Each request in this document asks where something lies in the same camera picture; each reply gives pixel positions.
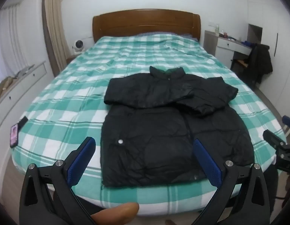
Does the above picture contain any black puffer jacket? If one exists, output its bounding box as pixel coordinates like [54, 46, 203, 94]
[101, 66, 254, 188]

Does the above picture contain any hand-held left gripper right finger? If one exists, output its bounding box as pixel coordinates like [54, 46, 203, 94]
[193, 138, 271, 225]

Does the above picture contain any tan item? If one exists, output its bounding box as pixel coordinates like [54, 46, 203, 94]
[0, 76, 14, 99]

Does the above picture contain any dark coat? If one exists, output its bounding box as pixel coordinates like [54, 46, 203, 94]
[245, 43, 273, 85]

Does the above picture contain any small white fan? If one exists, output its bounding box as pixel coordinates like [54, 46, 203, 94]
[71, 39, 85, 56]

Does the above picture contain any white wardrobe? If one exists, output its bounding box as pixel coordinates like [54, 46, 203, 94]
[248, 0, 290, 99]

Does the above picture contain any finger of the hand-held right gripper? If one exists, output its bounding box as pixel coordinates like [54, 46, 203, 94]
[282, 115, 290, 136]
[262, 129, 286, 151]

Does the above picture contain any beige curtain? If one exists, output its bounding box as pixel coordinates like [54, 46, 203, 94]
[42, 0, 68, 77]

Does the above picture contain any white desk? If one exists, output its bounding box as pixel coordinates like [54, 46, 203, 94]
[203, 30, 253, 69]

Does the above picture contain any wooden chair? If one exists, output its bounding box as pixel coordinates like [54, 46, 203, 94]
[230, 57, 250, 71]

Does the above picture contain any white drawer cabinet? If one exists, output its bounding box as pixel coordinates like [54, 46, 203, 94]
[0, 61, 48, 136]

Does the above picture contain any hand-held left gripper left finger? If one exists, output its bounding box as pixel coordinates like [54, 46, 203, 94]
[19, 136, 96, 225]

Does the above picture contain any wooden bed headboard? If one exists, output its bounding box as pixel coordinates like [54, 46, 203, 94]
[92, 9, 202, 44]

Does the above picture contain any grey blue pillow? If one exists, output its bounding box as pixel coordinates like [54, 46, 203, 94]
[136, 31, 198, 40]

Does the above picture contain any small black flat item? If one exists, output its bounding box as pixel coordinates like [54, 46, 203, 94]
[18, 116, 28, 130]

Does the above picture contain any green checked bed sheet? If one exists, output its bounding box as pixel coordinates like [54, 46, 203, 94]
[11, 34, 287, 216]

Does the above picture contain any smartphone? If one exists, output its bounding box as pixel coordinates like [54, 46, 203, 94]
[9, 123, 20, 149]

